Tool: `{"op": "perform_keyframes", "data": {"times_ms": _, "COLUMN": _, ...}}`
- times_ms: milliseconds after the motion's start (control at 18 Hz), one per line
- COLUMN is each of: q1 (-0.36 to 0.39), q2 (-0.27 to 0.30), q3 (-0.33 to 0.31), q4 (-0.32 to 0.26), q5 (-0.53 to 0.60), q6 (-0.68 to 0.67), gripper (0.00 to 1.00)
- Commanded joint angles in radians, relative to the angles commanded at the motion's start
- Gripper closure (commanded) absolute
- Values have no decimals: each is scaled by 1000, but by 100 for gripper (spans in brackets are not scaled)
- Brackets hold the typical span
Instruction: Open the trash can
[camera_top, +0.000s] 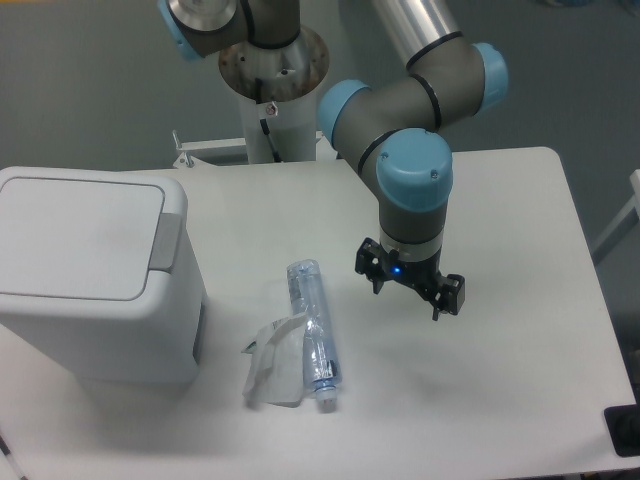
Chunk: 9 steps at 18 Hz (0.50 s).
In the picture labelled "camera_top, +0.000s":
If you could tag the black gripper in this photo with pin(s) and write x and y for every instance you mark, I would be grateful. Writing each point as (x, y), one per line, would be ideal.
(425, 277)

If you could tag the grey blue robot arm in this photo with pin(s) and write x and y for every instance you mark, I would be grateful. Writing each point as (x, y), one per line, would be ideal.
(390, 137)

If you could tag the white trash can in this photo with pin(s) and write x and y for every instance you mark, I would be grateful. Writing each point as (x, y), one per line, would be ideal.
(98, 272)

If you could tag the crushed clear plastic bottle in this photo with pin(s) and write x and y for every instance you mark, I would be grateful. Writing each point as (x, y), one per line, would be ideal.
(321, 368)

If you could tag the crumpled white paper wrapper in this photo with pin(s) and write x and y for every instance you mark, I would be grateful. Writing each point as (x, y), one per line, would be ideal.
(276, 370)

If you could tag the black device at table edge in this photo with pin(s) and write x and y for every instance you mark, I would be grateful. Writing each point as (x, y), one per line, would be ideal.
(623, 426)

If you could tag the white metal bracket frame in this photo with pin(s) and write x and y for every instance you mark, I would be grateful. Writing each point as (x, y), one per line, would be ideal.
(225, 152)

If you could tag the white frame at right edge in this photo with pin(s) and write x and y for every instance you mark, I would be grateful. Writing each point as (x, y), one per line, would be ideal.
(621, 224)

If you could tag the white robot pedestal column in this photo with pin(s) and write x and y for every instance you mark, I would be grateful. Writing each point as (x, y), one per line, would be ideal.
(277, 92)

